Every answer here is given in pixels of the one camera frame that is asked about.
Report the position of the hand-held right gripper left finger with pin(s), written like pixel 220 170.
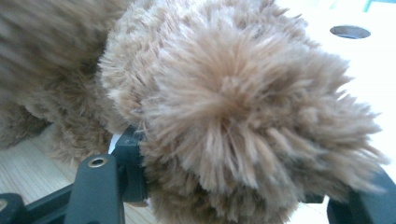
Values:
pixel 99 193

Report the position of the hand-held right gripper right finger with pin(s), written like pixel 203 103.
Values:
pixel 370 205

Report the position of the brown teddy bear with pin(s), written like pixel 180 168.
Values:
pixel 202 102

